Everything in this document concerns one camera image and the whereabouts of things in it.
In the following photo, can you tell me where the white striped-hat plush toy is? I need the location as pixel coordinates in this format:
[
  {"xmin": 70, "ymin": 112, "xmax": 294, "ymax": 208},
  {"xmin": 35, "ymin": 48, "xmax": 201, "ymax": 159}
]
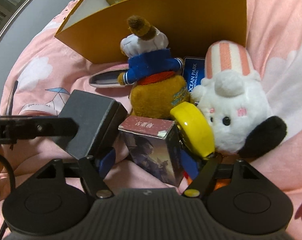
[{"xmin": 190, "ymin": 40, "xmax": 287, "ymax": 158}]

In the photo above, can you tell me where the yellow tape roll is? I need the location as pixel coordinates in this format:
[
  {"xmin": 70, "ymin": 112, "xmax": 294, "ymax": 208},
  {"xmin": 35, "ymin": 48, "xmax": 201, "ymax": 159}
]
[{"xmin": 170, "ymin": 102, "xmax": 215, "ymax": 159}]

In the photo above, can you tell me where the illustrated lady card box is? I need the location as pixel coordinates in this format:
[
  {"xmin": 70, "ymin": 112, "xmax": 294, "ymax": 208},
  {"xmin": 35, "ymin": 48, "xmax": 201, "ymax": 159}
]
[{"xmin": 118, "ymin": 115, "xmax": 183, "ymax": 187}]

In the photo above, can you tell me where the pink pencil case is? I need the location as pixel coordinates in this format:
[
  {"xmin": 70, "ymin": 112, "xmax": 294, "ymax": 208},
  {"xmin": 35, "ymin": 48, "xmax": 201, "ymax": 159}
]
[{"xmin": 89, "ymin": 64, "xmax": 129, "ymax": 88}]

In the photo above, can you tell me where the blue ocean park card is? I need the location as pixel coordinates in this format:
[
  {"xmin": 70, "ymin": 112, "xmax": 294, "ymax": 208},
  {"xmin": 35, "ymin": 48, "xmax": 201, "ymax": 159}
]
[{"xmin": 182, "ymin": 57, "xmax": 205, "ymax": 93}]

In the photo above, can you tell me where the black rectangular box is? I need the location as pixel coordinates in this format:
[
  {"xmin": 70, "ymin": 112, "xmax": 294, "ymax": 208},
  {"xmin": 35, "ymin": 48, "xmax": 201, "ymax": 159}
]
[{"xmin": 52, "ymin": 90, "xmax": 127, "ymax": 160}]

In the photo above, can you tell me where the orange cardboard storage box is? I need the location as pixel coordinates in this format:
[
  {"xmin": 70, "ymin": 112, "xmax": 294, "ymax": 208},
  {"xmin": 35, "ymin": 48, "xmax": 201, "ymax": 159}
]
[{"xmin": 55, "ymin": 0, "xmax": 247, "ymax": 64}]

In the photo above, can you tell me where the pink cloud-print duvet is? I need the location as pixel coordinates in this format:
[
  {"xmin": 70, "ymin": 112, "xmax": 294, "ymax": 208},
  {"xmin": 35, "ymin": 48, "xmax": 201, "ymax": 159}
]
[{"xmin": 0, "ymin": 0, "xmax": 302, "ymax": 239}]

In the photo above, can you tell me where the brown sailor plush toy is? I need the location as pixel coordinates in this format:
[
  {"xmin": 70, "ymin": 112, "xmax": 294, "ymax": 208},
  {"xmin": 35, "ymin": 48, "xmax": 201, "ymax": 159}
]
[{"xmin": 117, "ymin": 15, "xmax": 190, "ymax": 119}]

